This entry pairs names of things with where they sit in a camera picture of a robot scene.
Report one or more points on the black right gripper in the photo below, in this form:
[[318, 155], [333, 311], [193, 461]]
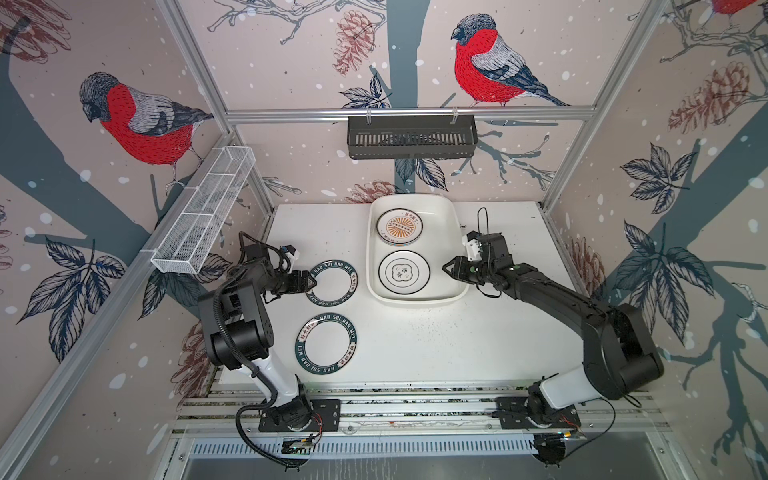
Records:
[[458, 268]]

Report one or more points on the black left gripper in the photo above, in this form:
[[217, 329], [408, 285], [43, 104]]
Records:
[[298, 284]]

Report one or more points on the green rim plate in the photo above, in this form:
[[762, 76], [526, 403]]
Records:
[[337, 282], [326, 344]]

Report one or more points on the white flower plate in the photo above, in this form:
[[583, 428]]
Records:
[[404, 272]]

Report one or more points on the orange sunburst plate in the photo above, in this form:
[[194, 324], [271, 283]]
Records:
[[399, 227]]

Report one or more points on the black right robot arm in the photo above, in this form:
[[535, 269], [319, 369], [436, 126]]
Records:
[[619, 354]]

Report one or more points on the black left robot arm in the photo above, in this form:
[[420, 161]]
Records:
[[239, 335]]

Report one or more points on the white plastic bin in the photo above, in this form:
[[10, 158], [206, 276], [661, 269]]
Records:
[[440, 242]]

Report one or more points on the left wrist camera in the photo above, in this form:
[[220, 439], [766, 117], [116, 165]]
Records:
[[290, 252]]

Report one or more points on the white mesh wall shelf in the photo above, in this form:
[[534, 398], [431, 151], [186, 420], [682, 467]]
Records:
[[195, 230]]

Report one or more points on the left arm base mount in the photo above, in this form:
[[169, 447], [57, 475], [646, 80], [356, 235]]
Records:
[[300, 416]]

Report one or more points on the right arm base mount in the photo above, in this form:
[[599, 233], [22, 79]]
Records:
[[525, 413]]

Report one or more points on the black hanging wire basket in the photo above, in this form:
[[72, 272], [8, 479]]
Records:
[[412, 137]]

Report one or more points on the horizontal aluminium frame bar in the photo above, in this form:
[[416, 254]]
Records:
[[555, 113]]

